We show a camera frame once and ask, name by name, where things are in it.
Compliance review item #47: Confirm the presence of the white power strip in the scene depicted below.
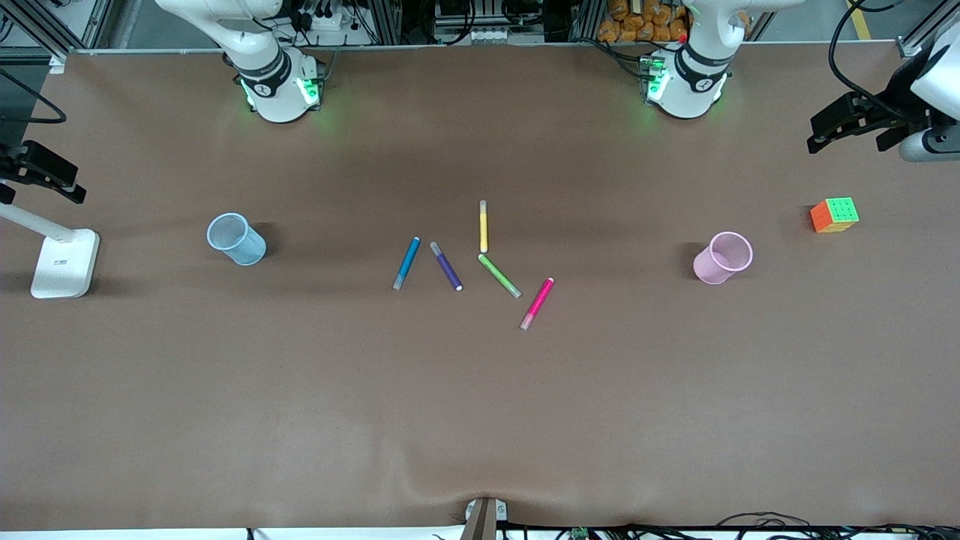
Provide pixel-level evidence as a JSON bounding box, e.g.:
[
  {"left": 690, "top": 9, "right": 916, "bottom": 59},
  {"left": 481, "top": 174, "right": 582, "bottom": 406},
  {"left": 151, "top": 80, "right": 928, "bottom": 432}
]
[{"left": 296, "top": 6, "right": 376, "bottom": 35}]

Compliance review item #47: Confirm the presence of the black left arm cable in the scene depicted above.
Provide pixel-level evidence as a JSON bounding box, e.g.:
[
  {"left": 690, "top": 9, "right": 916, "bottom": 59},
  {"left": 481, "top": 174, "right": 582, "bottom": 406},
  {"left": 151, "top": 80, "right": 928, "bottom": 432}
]
[{"left": 828, "top": 0, "right": 925, "bottom": 106}]

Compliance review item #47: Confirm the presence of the blue marker pen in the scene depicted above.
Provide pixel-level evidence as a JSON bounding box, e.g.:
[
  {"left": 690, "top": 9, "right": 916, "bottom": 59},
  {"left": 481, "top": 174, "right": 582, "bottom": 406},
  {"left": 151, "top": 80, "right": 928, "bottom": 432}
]
[{"left": 393, "top": 237, "right": 421, "bottom": 291}]

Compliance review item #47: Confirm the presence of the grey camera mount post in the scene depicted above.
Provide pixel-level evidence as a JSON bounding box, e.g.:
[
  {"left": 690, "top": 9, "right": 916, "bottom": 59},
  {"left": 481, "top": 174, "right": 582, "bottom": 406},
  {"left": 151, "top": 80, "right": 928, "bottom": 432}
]
[{"left": 465, "top": 497, "right": 508, "bottom": 540}]

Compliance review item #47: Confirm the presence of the orange mesh bag of items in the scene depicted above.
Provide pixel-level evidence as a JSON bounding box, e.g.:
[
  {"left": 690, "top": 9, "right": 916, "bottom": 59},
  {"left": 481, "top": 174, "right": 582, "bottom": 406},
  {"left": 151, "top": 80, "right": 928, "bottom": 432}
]
[{"left": 598, "top": 0, "right": 689, "bottom": 43}]

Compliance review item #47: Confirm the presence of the white lamp stand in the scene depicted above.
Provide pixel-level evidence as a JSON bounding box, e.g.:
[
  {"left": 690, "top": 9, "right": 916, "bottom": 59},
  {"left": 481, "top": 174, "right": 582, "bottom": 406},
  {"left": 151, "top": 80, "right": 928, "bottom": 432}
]
[{"left": 0, "top": 202, "right": 100, "bottom": 299}]

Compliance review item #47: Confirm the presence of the black cable bundle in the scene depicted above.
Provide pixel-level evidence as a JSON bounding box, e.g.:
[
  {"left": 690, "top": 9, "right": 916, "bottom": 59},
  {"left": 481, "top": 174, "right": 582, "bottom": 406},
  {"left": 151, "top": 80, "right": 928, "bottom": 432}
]
[{"left": 495, "top": 511, "right": 960, "bottom": 540}]

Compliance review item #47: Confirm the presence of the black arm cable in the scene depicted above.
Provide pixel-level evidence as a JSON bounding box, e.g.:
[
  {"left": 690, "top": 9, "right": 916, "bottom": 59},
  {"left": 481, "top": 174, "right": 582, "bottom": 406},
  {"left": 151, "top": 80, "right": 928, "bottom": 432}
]
[
  {"left": 0, "top": 70, "right": 68, "bottom": 125},
  {"left": 828, "top": 0, "right": 925, "bottom": 106}
]

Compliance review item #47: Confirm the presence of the green marker pen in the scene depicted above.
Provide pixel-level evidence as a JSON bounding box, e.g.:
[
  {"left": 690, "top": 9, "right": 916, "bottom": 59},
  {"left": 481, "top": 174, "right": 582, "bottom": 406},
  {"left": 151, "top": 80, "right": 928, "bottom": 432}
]
[{"left": 478, "top": 254, "right": 522, "bottom": 299}]

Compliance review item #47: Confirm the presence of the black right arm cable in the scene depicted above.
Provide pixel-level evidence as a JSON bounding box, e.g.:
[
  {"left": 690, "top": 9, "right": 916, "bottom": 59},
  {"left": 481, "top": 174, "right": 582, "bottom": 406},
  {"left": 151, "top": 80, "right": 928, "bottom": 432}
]
[{"left": 0, "top": 70, "right": 68, "bottom": 125}]

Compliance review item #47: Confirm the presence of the translucent pink plastic cup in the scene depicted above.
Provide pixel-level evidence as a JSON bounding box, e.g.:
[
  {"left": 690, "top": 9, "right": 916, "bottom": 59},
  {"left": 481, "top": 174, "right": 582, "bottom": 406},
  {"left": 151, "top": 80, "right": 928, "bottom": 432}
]
[{"left": 693, "top": 232, "right": 753, "bottom": 285}]

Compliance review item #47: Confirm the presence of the pink marker pen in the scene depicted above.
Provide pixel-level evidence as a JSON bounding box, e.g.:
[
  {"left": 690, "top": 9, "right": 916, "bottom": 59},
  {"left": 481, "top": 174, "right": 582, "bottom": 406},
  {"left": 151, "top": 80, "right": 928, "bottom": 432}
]
[{"left": 520, "top": 277, "right": 555, "bottom": 332}]

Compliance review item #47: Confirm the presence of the multicolour puzzle cube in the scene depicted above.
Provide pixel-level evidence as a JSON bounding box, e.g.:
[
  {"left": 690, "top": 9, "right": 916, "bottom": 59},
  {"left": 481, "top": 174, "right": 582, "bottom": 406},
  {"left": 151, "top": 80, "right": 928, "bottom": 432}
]
[{"left": 810, "top": 197, "right": 860, "bottom": 233}]

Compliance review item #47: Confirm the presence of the purple marker pen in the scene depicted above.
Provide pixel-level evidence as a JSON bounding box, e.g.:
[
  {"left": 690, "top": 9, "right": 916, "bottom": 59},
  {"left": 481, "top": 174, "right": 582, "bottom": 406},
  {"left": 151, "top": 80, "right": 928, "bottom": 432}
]
[{"left": 430, "top": 241, "right": 464, "bottom": 292}]

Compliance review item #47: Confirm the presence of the translucent blue plastic cup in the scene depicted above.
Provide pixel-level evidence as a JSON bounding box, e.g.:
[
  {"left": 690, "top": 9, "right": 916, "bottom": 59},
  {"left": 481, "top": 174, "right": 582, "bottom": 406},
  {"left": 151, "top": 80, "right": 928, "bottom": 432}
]
[{"left": 207, "top": 213, "right": 267, "bottom": 266}]

